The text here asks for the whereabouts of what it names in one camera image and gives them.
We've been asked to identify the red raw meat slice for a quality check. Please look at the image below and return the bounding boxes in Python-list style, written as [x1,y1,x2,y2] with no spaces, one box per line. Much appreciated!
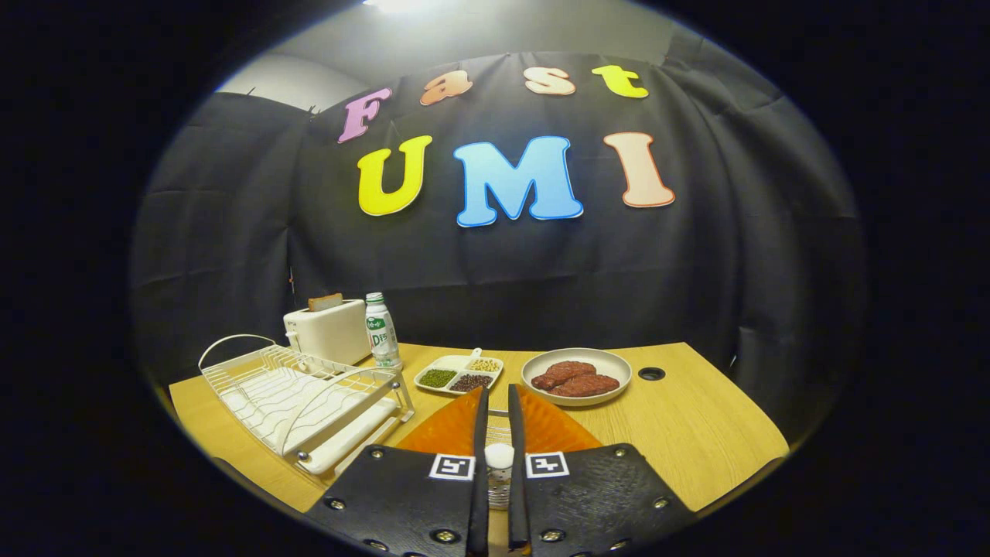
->
[551,374,620,398]
[531,361,598,391]

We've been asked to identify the white toaster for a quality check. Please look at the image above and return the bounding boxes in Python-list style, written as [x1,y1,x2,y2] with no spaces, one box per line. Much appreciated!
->
[283,299,372,366]

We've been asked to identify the green label plastic bottle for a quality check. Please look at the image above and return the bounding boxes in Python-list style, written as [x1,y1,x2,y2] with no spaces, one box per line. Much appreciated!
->
[364,292,403,371]

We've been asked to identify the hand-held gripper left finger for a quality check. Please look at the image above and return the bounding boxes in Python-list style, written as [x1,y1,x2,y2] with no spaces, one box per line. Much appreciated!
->
[306,387,490,557]

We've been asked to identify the black backdrop cloth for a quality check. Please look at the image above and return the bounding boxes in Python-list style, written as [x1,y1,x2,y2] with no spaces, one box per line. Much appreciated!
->
[130,35,865,434]

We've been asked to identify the beige round plate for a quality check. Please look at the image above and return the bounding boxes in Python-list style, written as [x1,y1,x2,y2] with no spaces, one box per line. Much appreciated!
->
[521,347,633,408]

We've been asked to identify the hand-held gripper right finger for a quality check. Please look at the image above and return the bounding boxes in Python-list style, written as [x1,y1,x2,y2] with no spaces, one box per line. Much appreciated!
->
[507,384,698,557]

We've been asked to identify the white wire dish rack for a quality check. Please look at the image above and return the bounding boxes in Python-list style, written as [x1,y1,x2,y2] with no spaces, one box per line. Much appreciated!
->
[198,333,415,477]

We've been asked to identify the white divided snack tray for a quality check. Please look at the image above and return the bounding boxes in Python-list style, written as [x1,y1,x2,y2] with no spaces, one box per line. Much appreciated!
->
[413,348,505,396]

